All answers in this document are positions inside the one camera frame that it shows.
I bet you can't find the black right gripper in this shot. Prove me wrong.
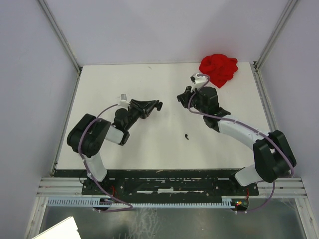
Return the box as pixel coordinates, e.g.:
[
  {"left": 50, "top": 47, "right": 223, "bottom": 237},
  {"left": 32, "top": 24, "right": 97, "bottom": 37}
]
[{"left": 177, "top": 84, "right": 207, "bottom": 116}]

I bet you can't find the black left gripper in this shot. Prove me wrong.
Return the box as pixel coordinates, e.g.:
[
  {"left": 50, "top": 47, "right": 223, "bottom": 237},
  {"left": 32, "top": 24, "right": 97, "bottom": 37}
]
[{"left": 125, "top": 99, "right": 157, "bottom": 130}]

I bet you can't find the black round earbud case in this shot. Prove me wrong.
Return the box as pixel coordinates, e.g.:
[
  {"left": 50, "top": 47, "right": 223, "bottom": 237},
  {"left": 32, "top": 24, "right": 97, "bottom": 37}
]
[{"left": 157, "top": 102, "right": 163, "bottom": 111}]

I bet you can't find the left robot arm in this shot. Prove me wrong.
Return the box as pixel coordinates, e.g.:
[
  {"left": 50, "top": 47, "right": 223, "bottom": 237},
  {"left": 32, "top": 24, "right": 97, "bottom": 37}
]
[{"left": 67, "top": 95, "right": 163, "bottom": 194}]

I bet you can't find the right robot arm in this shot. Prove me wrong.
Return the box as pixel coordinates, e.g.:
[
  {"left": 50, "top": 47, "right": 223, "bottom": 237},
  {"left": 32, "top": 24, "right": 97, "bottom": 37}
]
[{"left": 177, "top": 86, "right": 297, "bottom": 195}]

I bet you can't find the red crumpled cloth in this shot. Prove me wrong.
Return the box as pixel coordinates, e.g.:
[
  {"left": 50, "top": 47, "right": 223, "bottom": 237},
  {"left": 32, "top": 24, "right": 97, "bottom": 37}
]
[{"left": 199, "top": 54, "right": 238, "bottom": 88}]

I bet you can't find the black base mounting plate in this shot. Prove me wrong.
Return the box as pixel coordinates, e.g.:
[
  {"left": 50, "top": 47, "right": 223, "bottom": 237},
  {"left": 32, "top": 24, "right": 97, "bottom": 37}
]
[{"left": 81, "top": 177, "right": 260, "bottom": 196}]

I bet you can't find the white paper sheet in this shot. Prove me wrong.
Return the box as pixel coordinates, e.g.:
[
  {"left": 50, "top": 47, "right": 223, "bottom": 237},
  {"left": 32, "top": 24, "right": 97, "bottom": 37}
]
[{"left": 34, "top": 217, "right": 81, "bottom": 239}]

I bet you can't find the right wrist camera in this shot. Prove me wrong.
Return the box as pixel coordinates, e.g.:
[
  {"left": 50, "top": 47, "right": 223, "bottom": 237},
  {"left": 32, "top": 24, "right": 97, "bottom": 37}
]
[{"left": 190, "top": 73, "right": 210, "bottom": 92}]

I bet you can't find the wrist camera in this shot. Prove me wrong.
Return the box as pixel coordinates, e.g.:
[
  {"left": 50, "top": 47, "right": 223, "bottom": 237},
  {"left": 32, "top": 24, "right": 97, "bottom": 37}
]
[
  {"left": 190, "top": 73, "right": 210, "bottom": 92},
  {"left": 119, "top": 94, "right": 130, "bottom": 107}
]

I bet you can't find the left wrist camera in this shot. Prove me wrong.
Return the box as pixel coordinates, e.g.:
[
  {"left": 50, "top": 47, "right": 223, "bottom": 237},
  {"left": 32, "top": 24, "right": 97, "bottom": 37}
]
[{"left": 119, "top": 94, "right": 130, "bottom": 107}]

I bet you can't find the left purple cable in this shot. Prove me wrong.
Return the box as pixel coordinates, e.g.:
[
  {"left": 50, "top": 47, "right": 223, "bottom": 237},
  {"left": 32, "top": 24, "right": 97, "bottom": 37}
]
[{"left": 78, "top": 104, "right": 134, "bottom": 214}]

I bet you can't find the left aluminium frame post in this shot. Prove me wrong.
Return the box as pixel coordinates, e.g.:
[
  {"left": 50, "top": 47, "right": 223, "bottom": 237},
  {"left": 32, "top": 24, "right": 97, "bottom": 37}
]
[{"left": 37, "top": 0, "right": 83, "bottom": 73}]

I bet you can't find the aluminium frame post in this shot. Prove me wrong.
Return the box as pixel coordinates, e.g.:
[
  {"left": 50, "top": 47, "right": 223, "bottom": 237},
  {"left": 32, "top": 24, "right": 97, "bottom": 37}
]
[
  {"left": 37, "top": 0, "right": 83, "bottom": 73},
  {"left": 253, "top": 0, "right": 300, "bottom": 70}
]

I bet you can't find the white slotted cable duct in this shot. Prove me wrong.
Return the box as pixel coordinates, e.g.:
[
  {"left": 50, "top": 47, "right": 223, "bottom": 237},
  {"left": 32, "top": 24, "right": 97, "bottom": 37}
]
[{"left": 47, "top": 194, "right": 246, "bottom": 209}]

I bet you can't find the aluminium front rail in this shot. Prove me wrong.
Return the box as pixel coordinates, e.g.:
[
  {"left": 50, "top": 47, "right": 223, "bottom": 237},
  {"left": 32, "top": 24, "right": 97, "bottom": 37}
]
[{"left": 37, "top": 178, "right": 307, "bottom": 199}]

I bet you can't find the right aluminium frame post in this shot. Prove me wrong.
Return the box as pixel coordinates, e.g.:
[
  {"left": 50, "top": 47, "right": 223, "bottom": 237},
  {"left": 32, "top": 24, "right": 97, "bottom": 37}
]
[{"left": 253, "top": 0, "right": 300, "bottom": 70}]

